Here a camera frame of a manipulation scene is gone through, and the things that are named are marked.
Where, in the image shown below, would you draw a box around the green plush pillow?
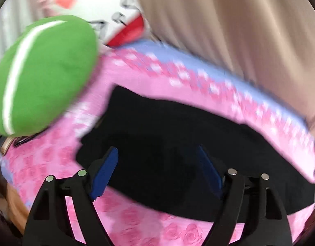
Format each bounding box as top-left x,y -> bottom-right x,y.
0,16 -> 99,137

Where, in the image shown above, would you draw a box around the pink rose bed sheet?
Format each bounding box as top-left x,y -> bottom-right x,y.
0,41 -> 315,245

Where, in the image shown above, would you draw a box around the white cartoon face pillow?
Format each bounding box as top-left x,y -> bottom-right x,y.
39,0 -> 149,52

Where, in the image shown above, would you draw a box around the beige curtain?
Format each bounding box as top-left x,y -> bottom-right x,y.
140,0 -> 315,136

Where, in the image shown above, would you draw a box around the black pants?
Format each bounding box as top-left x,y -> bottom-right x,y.
76,86 -> 315,222

